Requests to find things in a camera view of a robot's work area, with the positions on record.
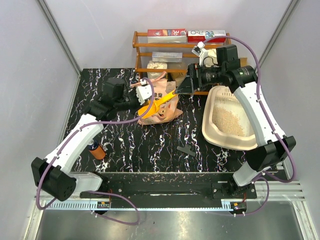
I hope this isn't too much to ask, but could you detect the brown cardboard boxes right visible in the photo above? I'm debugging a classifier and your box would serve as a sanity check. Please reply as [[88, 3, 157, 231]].
[[240, 57, 248, 68]]

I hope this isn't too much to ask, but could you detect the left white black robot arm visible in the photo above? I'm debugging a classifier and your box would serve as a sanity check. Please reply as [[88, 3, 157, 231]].
[[31, 78, 152, 202]]

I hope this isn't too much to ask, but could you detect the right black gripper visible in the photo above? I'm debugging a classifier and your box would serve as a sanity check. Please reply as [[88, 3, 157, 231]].
[[174, 62, 226, 94]]

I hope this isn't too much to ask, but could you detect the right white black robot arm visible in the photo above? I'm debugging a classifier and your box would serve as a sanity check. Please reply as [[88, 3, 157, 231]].
[[175, 41, 296, 198]]

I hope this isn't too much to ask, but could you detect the silver box middle shelf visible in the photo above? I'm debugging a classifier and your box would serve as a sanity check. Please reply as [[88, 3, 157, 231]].
[[151, 51, 183, 63]]

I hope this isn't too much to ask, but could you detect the pink cat litter bag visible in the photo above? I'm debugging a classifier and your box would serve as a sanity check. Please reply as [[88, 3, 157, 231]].
[[138, 72, 183, 126]]

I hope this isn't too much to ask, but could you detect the white bag lower shelf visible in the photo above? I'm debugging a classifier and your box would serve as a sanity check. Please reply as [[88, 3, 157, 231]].
[[146, 61, 168, 81]]

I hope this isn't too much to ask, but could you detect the red white box right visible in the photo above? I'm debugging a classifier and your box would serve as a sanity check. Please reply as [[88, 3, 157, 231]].
[[187, 30, 226, 43]]

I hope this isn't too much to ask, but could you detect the orange spray bottle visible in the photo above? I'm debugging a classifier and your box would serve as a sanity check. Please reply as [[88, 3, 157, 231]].
[[87, 139, 106, 160]]

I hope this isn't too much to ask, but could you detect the red silver box left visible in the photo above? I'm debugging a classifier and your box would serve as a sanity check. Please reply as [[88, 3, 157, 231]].
[[147, 28, 187, 43]]

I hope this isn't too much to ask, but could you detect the white paper bag on shelf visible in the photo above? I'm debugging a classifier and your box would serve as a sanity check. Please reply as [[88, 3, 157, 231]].
[[207, 48, 217, 59]]

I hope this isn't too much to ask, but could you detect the beige litter box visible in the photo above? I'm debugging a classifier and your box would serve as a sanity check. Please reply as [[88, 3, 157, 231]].
[[201, 86, 258, 151]]

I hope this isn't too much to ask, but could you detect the yellow plastic litter scoop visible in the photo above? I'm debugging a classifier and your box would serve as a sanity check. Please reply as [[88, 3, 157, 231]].
[[137, 90, 178, 119]]

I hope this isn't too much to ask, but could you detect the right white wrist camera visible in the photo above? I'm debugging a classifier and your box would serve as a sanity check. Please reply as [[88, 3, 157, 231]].
[[191, 41, 211, 66]]

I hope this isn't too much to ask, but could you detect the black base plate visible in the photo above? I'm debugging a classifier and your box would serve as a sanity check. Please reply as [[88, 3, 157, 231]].
[[79, 172, 258, 200]]

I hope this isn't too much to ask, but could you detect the black bag clip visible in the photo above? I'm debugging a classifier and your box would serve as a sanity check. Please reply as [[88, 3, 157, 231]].
[[176, 144, 196, 157]]

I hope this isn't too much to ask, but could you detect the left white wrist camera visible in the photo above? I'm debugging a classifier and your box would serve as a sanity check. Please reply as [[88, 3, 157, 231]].
[[130, 77, 153, 106]]

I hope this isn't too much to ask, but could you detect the wooden shelf rack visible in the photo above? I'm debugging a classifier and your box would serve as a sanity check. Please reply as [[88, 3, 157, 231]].
[[131, 30, 232, 95]]

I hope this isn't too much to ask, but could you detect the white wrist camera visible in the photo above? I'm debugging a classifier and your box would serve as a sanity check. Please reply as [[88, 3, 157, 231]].
[[130, 77, 153, 106], [191, 41, 211, 66]]

